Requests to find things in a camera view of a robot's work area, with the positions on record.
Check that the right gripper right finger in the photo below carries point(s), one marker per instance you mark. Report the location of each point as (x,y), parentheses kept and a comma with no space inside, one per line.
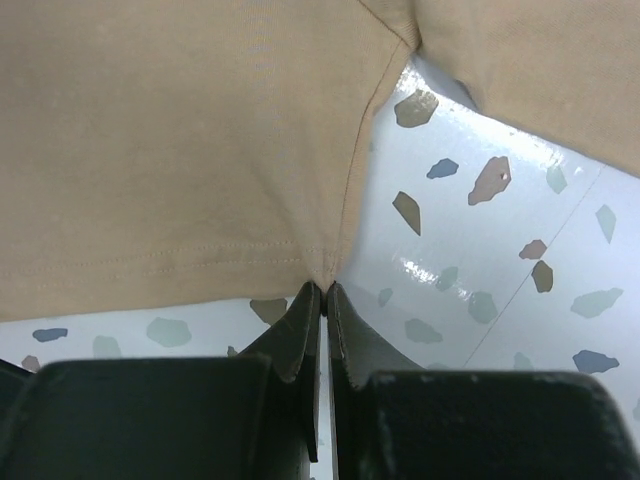
(396,420)

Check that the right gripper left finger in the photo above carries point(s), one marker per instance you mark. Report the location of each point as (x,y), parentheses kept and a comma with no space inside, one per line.
(253,415)

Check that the beige t shirt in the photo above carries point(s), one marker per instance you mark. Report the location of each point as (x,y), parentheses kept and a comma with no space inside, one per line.
(158,153)

